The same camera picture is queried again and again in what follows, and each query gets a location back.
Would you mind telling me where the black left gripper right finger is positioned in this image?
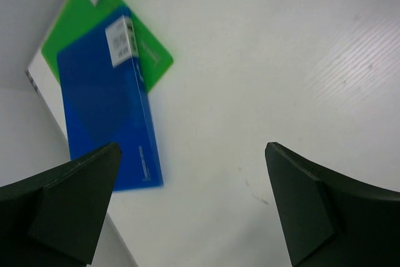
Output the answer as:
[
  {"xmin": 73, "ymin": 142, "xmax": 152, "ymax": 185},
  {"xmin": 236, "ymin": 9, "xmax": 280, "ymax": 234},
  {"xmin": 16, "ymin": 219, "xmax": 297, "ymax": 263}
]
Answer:
[{"xmin": 265, "ymin": 142, "xmax": 399, "ymax": 266}]

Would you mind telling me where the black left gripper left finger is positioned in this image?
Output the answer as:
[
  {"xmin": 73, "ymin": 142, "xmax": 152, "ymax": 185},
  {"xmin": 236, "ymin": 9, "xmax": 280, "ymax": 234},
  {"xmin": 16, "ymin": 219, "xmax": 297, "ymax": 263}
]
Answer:
[{"xmin": 1, "ymin": 143, "xmax": 122, "ymax": 266}]

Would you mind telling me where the blue plastic folder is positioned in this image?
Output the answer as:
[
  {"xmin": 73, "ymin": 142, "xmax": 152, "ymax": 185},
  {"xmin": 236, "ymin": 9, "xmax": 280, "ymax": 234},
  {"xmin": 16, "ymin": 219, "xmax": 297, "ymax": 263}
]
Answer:
[{"xmin": 57, "ymin": 6, "xmax": 163, "ymax": 191}]

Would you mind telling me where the green plastic folder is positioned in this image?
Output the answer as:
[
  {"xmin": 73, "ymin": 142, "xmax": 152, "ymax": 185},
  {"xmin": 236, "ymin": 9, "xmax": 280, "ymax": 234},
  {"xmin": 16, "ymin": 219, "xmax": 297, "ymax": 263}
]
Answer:
[{"xmin": 41, "ymin": 0, "xmax": 173, "ymax": 91}]

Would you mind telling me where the aluminium frame rail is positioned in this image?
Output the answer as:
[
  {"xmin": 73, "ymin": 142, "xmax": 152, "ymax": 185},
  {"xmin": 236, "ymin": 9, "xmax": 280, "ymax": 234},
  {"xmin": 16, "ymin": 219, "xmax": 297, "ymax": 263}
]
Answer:
[{"xmin": 25, "ymin": 69, "xmax": 39, "ymax": 94}]

